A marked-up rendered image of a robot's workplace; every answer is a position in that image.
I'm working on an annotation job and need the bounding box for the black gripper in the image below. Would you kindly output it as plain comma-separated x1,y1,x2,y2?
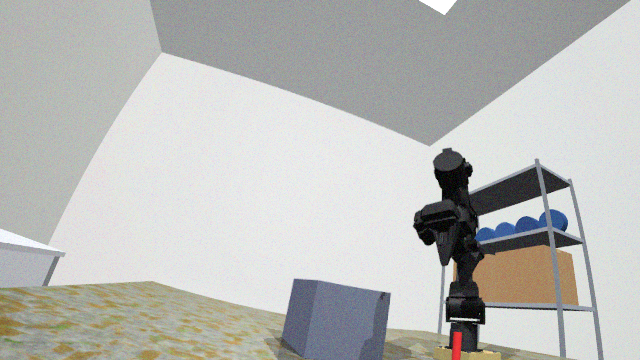
420,197,485,286

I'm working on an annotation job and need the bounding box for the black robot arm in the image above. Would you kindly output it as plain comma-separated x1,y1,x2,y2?
413,147,486,352

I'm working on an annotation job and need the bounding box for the red peg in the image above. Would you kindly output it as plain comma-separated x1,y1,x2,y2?
452,332,462,360

